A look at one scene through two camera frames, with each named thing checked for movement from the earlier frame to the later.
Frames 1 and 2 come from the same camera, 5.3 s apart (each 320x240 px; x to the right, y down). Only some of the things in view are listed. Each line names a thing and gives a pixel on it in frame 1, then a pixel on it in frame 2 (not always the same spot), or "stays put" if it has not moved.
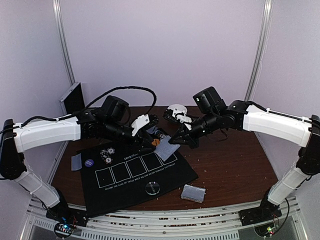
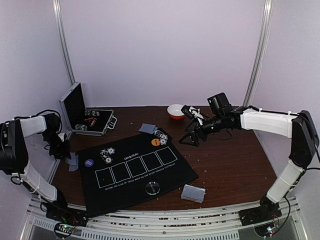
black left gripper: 139,141 -> 64,152
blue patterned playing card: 152,130 stays put
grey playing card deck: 193,193 stays put
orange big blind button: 156,142 stays put
